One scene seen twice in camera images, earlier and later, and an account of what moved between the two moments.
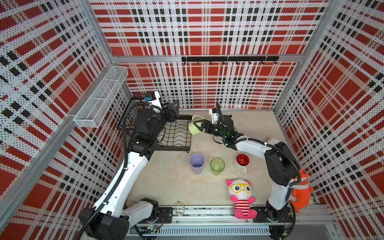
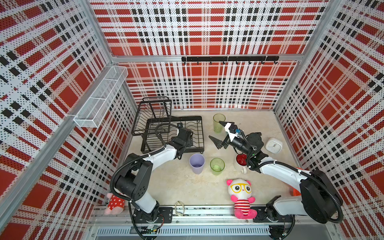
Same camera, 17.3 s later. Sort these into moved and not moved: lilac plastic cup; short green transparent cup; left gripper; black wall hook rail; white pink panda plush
Moved: left gripper
Not moved: short green transparent cup; black wall hook rail; white pink panda plush; lilac plastic cup
